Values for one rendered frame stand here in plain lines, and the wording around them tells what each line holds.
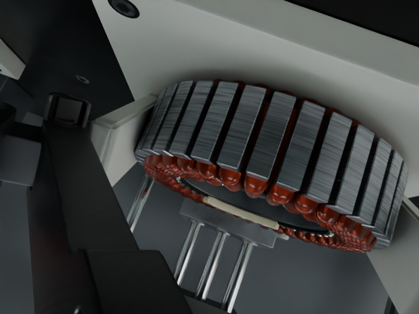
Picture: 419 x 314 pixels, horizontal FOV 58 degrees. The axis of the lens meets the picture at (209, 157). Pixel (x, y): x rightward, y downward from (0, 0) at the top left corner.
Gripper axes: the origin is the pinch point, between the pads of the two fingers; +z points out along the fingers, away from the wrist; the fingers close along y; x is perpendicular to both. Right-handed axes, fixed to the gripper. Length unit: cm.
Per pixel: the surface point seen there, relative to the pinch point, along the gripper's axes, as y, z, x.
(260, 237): 3.1, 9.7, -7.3
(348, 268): 15.6, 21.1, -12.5
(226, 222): 0.3, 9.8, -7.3
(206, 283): 0.7, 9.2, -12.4
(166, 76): -5.3, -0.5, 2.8
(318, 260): 12.2, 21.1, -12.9
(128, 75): -7.2, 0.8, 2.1
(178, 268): -1.7, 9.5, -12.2
